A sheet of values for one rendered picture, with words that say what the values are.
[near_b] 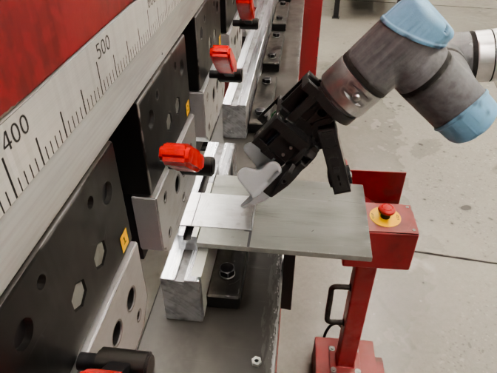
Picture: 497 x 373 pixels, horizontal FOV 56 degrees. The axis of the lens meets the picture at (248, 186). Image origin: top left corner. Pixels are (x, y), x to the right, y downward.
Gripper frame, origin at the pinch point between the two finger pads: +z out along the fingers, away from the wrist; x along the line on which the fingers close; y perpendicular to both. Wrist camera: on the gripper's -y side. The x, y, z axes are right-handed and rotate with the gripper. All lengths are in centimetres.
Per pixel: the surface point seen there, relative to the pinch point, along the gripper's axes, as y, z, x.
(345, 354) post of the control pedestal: -75, 49, -30
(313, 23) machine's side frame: -36, 25, -216
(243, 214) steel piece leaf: -1.7, 4.4, 0.5
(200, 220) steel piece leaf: 3.5, 8.7, 2.8
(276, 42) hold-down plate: -7, 13, -106
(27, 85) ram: 27, -24, 40
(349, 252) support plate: -14.5, -6.1, 7.0
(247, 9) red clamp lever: 17.5, -17.5, -10.5
